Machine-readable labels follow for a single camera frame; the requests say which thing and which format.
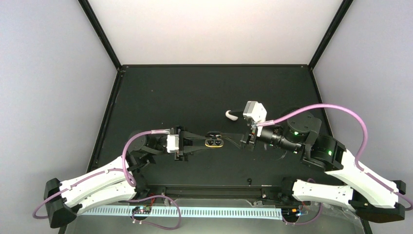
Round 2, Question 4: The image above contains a black earbuds charging case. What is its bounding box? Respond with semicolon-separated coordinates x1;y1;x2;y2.
205;131;224;148

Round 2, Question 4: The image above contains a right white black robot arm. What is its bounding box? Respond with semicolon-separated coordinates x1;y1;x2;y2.
225;108;407;223

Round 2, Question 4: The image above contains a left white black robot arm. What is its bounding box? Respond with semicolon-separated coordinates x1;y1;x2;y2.
42;127;215;229

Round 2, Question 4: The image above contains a left green circuit board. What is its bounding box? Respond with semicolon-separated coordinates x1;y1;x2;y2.
132;206;152;215

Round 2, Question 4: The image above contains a green circuit board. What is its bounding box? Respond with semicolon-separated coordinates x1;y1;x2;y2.
282;209;308;217
132;206;152;215

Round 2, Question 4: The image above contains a right green circuit board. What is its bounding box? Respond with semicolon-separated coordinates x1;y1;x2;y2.
282;209;308;217

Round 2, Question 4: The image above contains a black enclosure frame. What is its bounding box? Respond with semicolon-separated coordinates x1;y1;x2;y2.
58;0;374;234

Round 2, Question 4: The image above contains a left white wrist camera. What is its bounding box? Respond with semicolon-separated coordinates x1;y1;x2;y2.
166;135;179;153

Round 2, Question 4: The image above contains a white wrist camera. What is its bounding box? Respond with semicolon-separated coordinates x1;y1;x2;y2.
243;101;267;127
166;135;179;153

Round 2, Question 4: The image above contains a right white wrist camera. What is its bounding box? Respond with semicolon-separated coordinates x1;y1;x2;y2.
243;101;267;127

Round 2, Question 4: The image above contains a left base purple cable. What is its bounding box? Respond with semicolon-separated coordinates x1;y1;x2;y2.
126;194;183;231

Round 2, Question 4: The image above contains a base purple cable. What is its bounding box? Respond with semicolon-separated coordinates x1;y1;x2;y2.
126;194;183;231
281;178;324;226

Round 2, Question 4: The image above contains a black aluminium mounting rail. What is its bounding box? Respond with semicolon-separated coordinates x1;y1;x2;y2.
73;184;310;206

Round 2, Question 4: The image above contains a white perforated cable duct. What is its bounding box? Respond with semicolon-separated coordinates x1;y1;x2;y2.
84;205;282;220

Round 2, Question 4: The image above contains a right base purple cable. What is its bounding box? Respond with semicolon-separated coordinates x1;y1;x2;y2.
281;178;324;226

